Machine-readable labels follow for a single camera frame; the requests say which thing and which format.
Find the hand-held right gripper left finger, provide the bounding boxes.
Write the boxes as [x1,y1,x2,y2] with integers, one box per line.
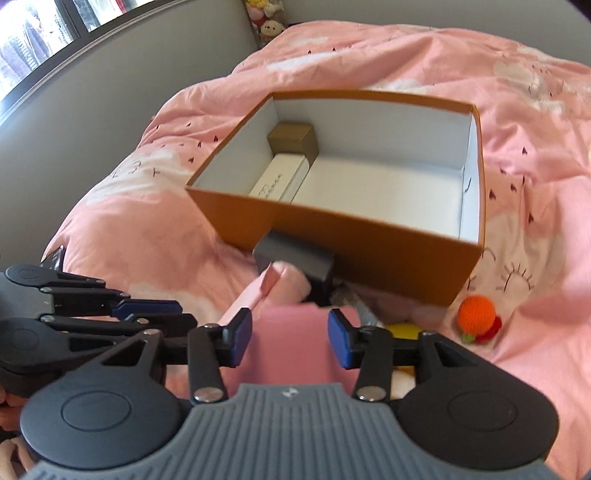
[92,308,253,406]

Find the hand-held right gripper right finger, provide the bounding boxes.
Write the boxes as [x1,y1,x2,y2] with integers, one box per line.
[328,309,490,402]

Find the pink fabric pouch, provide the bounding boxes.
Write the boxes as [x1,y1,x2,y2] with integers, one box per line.
[222,261,365,385]

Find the person's left hand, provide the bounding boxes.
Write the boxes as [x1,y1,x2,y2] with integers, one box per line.
[0,385,37,480]

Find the long white box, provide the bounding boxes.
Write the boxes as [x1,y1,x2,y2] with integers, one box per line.
[249,152,315,204]

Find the small brown box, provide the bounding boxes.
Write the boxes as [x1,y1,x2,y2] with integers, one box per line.
[267,122,319,158]

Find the orange cardboard box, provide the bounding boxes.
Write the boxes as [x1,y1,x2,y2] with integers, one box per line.
[185,89,485,308]

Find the window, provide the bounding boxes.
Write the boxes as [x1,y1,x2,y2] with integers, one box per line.
[0,0,153,116]

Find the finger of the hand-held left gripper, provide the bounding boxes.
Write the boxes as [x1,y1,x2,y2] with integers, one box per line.
[41,314,198,352]
[41,273,182,320]

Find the plush toys at wall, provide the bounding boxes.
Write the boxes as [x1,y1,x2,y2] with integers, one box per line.
[245,0,289,47]

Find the pink printed blanket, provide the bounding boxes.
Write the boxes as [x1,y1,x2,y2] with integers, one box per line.
[41,21,591,480]

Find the dark grey box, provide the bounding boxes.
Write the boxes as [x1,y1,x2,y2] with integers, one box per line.
[253,231,335,305]

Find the yellow toy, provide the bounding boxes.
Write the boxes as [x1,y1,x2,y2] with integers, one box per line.
[385,323,423,342]

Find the orange crocheted toy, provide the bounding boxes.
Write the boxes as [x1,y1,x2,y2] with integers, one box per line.
[456,295,504,346]

